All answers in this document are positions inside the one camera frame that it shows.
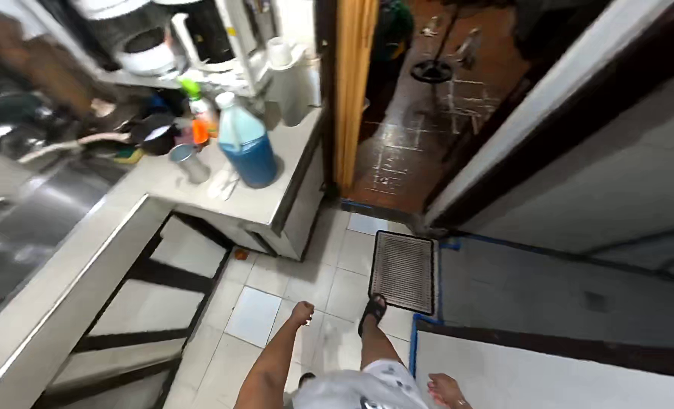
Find light wooden door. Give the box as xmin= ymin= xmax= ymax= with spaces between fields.
xmin=334 ymin=0 xmax=380 ymax=197

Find dark brown door frame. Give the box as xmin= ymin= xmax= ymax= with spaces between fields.
xmin=423 ymin=0 xmax=674 ymax=231

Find spray bottle with green nozzle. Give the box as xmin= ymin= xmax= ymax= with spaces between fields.
xmin=178 ymin=77 xmax=219 ymax=138

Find stainless steel sink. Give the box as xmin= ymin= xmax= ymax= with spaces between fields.
xmin=0 ymin=128 xmax=145 ymax=336

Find black round stand base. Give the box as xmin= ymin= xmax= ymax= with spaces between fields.
xmin=410 ymin=59 xmax=454 ymax=85

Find white plastic cup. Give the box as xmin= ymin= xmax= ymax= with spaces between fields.
xmin=267 ymin=37 xmax=293 ymax=69

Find person's left hand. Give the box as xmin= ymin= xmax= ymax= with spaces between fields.
xmin=290 ymin=301 xmax=315 ymax=328

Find person's right hand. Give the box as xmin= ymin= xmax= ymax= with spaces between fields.
xmin=427 ymin=373 xmax=466 ymax=408

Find grey metal cup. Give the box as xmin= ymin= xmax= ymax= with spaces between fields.
xmin=169 ymin=143 xmax=211 ymax=185

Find plastic jug with blue liquid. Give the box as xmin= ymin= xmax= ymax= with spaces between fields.
xmin=215 ymin=92 xmax=279 ymax=189

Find person's legs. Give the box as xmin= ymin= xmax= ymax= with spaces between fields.
xmin=298 ymin=293 xmax=430 ymax=409

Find black pot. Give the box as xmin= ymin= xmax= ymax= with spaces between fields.
xmin=131 ymin=114 xmax=179 ymax=156

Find white kitchen counter with cabinets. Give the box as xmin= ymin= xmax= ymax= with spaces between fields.
xmin=0 ymin=106 xmax=327 ymax=409

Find white shelf rack with appliances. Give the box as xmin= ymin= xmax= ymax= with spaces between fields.
xmin=27 ymin=0 xmax=275 ymax=96

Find person's left forearm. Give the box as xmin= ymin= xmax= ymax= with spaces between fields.
xmin=234 ymin=319 xmax=301 ymax=409

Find brown ribbed doormat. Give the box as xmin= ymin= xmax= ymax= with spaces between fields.
xmin=368 ymin=230 xmax=436 ymax=316

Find person's body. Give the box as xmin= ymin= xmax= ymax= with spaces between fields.
xmin=292 ymin=369 xmax=409 ymax=409

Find white cloth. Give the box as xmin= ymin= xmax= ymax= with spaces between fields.
xmin=208 ymin=169 xmax=240 ymax=201

